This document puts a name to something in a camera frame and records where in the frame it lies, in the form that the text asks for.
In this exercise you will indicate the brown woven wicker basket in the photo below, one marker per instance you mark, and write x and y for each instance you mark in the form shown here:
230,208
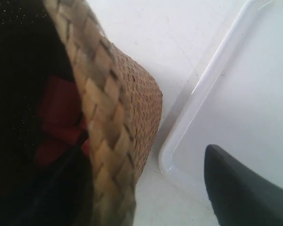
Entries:
121,110

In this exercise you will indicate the red cylinder block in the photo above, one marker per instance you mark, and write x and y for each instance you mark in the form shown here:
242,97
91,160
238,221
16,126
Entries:
69,135
60,102
53,150

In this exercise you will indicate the white plastic tray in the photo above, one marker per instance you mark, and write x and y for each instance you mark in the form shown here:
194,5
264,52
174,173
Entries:
237,104

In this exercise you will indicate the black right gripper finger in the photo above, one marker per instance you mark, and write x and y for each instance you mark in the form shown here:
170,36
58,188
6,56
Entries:
238,195

